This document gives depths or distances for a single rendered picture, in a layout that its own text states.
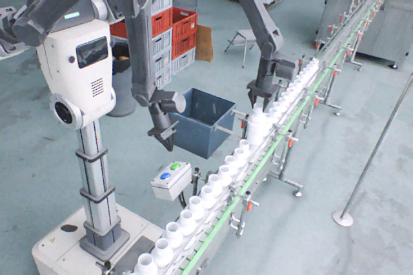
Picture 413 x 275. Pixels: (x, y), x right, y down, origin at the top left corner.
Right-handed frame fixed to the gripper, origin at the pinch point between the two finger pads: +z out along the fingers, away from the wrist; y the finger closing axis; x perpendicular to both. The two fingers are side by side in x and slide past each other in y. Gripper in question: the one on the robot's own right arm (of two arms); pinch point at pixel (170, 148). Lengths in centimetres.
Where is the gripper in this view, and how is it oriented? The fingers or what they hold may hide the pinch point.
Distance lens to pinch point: 116.8
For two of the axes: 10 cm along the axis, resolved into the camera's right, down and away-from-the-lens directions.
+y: 5.0, -4.8, 7.3
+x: -8.4, -0.6, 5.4
